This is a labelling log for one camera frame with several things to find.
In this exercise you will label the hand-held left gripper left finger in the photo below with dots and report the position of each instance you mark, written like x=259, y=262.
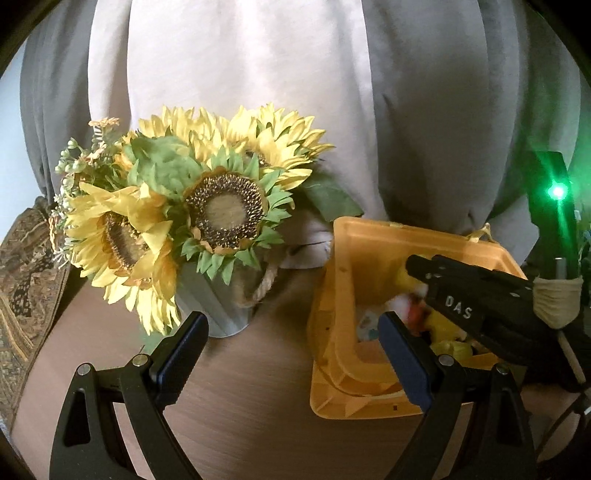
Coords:
x=182, y=364

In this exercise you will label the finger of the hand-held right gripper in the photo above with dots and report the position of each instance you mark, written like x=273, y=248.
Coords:
x=461, y=274

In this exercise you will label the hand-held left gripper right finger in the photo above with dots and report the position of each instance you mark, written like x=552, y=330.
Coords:
x=406, y=364

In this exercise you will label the mouse plush toy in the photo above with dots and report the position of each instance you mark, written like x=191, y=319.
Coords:
x=445, y=332

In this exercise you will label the orange plastic crate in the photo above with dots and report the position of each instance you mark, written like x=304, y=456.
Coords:
x=351, y=258

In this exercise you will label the grey ribbed vase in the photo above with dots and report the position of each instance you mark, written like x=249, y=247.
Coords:
x=217, y=304

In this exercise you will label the artificial sunflower bouquet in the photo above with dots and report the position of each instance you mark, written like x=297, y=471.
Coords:
x=221, y=207

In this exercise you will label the brown patterned cloth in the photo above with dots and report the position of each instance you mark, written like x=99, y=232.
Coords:
x=23, y=286

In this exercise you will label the grey curtain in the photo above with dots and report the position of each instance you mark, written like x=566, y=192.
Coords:
x=461, y=92
x=55, y=92

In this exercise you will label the pale pink curtain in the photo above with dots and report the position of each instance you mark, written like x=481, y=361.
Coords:
x=240, y=60

